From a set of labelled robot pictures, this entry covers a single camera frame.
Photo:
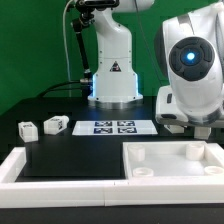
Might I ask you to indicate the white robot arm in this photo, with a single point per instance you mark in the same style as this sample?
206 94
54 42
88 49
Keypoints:
190 52

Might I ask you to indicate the white sheet with AprilTags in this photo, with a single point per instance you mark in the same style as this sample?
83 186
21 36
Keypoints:
114 127

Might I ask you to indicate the white square tabletop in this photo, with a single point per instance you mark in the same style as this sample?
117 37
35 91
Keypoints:
172 159

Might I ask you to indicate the white U-shaped obstacle fence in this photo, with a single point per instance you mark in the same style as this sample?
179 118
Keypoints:
155 190

